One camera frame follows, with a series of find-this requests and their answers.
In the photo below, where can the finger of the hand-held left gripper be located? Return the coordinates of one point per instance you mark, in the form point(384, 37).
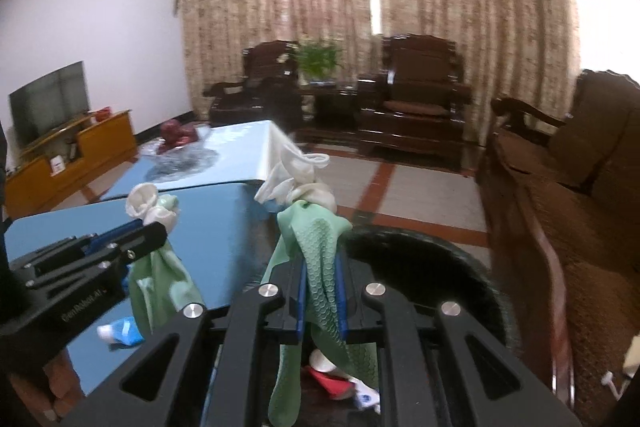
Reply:
point(107, 237)
point(145, 237)

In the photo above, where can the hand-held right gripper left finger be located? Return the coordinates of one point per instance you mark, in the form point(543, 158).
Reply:
point(300, 297)

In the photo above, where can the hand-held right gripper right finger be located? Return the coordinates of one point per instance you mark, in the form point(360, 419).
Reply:
point(341, 302)

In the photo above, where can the green rubber glove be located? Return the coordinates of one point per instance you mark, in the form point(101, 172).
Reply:
point(160, 277)
point(320, 247)

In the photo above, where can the trash bin with black bag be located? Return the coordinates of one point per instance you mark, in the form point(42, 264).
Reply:
point(430, 244)

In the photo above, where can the glass fruit bowl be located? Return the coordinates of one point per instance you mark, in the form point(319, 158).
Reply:
point(175, 164)

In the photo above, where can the white card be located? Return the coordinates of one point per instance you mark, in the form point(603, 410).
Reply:
point(57, 165)

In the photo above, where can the red apple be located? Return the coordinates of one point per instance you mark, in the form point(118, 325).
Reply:
point(165, 146)
point(189, 138)
point(172, 128)

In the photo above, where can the wooden television cabinet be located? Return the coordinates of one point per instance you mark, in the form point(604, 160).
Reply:
point(105, 142)

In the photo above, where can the red ornament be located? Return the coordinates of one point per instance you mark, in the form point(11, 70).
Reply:
point(103, 113)

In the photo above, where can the blue and white tablecloth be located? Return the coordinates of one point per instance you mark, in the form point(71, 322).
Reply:
point(235, 152)

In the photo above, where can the flat screen television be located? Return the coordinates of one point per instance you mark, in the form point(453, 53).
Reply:
point(45, 102)

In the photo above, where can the dark wooden side table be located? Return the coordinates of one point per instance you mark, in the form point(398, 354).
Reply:
point(327, 104)

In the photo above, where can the brown seat cushion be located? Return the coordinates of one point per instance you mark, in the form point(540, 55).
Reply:
point(415, 108)

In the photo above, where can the potted green plant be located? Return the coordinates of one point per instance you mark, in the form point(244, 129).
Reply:
point(316, 59)

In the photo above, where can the dark wooden armchair with cushion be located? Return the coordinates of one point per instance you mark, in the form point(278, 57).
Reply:
point(415, 72)

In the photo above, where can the brown wooden sofa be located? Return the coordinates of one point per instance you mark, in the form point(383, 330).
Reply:
point(575, 207)

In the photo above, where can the white plug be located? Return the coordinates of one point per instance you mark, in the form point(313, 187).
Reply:
point(610, 381)

